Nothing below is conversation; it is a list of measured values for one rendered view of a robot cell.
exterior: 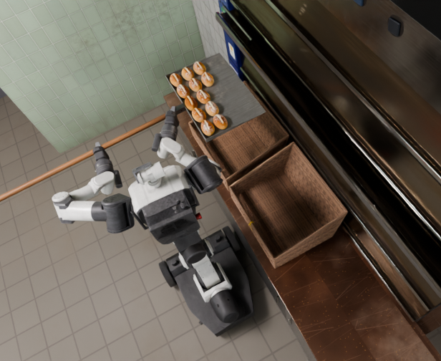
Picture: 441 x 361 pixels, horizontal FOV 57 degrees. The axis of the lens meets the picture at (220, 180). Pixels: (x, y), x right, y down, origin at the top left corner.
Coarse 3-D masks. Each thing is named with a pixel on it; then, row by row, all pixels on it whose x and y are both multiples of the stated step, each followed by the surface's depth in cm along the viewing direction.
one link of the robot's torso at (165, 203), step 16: (176, 176) 181; (144, 192) 179; (160, 192) 178; (176, 192) 177; (192, 192) 176; (144, 208) 175; (160, 208) 174; (176, 208) 173; (192, 208) 192; (160, 224) 170; (176, 224) 174; (192, 224) 181; (160, 240) 182; (176, 240) 197
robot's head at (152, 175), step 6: (150, 168) 171; (156, 168) 171; (162, 168) 171; (138, 174) 171; (144, 174) 171; (150, 174) 171; (156, 174) 171; (162, 174) 172; (144, 180) 172; (150, 180) 175; (156, 180) 176
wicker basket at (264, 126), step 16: (256, 96) 268; (192, 128) 278; (240, 128) 290; (256, 128) 285; (272, 128) 264; (208, 144) 287; (224, 144) 286; (240, 144) 283; (256, 144) 281; (272, 144) 271; (224, 160) 279; (240, 160) 276; (256, 160) 255; (224, 176) 256; (240, 176) 260
